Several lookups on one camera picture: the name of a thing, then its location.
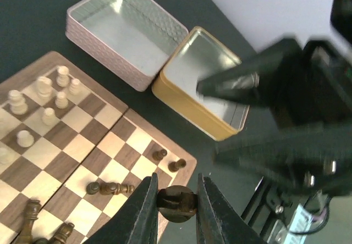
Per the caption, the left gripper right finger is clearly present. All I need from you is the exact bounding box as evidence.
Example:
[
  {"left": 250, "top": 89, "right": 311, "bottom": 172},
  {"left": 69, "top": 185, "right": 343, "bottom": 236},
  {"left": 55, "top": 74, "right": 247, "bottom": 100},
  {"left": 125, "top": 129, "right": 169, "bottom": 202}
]
[{"left": 196, "top": 174, "right": 266, "bottom": 244}]

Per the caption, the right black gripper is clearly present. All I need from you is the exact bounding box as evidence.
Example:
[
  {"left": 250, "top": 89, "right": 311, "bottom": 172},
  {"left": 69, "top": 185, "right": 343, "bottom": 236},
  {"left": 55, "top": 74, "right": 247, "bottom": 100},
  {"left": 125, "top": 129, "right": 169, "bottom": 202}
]
[{"left": 196, "top": 37, "right": 351, "bottom": 196}]

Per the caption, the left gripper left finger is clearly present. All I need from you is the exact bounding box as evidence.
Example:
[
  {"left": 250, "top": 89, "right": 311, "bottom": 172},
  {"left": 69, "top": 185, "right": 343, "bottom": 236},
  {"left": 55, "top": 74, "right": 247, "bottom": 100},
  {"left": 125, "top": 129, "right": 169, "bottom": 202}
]
[{"left": 85, "top": 173, "right": 158, "bottom": 244}]

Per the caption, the dark wooden knight piece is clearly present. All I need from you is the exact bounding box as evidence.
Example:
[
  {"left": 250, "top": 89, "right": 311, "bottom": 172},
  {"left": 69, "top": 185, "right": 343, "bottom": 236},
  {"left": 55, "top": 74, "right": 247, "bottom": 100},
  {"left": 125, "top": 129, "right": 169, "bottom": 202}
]
[{"left": 157, "top": 185, "right": 198, "bottom": 223}]

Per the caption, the pile of dark chess pieces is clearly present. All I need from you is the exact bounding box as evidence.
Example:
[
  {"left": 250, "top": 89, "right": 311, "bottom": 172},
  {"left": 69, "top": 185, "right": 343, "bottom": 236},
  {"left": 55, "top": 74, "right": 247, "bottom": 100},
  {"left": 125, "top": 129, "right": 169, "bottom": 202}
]
[{"left": 23, "top": 145, "right": 193, "bottom": 243}]

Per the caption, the wooden chess board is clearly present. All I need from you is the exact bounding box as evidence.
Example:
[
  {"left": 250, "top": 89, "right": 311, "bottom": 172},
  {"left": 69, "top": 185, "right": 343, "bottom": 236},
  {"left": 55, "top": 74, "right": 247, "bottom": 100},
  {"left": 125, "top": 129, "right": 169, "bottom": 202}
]
[{"left": 1, "top": 52, "right": 197, "bottom": 243}]

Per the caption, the row of white chess pieces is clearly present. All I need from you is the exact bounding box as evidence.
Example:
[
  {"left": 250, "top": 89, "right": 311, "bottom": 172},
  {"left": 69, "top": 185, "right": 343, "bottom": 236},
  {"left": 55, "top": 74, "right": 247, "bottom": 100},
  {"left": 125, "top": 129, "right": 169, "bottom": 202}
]
[{"left": 0, "top": 65, "right": 83, "bottom": 167}]

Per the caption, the pink rimmed metal tin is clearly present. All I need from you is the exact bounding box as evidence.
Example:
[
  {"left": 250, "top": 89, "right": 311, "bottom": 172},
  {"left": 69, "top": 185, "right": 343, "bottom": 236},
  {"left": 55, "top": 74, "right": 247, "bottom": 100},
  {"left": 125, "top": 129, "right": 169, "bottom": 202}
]
[{"left": 65, "top": 0, "right": 188, "bottom": 92}]

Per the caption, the light blue slotted cable duct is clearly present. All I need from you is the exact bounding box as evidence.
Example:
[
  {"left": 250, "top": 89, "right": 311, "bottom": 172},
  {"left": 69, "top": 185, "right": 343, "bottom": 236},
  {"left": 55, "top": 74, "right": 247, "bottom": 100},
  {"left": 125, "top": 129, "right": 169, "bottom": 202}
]
[{"left": 283, "top": 204, "right": 313, "bottom": 244}]

